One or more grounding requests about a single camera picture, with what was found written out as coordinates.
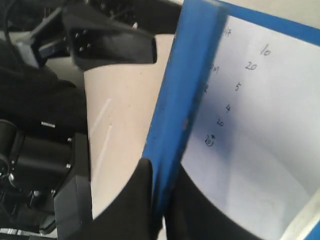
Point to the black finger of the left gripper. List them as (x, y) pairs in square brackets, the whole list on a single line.
[(95, 40)]

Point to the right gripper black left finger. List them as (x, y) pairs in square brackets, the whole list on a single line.
[(129, 216)]

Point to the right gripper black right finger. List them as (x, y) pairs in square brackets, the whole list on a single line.
[(191, 216)]

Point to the blue ring binder notebook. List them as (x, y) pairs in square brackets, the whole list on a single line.
[(239, 110)]

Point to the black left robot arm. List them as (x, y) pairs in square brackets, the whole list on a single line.
[(45, 171)]

